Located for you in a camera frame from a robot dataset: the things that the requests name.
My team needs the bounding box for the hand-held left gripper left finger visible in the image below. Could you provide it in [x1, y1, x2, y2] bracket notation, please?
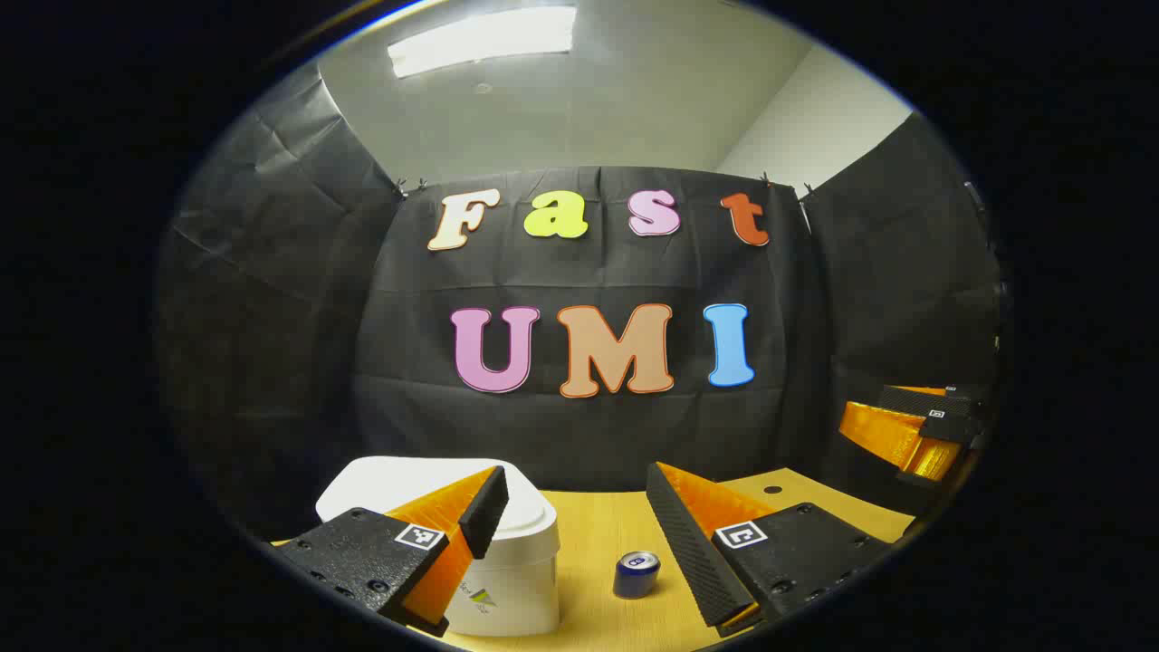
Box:
[272, 465, 510, 638]

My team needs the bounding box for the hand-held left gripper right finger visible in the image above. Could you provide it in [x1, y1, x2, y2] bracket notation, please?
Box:
[646, 462, 893, 635]

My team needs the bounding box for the blue pop can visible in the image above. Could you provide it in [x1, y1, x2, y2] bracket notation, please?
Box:
[613, 551, 662, 600]

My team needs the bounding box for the white desktop garbage bin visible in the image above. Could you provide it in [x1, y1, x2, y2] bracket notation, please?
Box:
[315, 455, 560, 637]

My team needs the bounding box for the wooden desktop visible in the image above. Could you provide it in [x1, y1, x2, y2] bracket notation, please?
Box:
[272, 466, 915, 652]

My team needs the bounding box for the black backdrop cloth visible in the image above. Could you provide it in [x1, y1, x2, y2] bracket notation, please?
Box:
[154, 68, 1001, 535]

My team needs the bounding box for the ceiling light panel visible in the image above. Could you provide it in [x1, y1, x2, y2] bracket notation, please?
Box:
[388, 6, 578, 79]

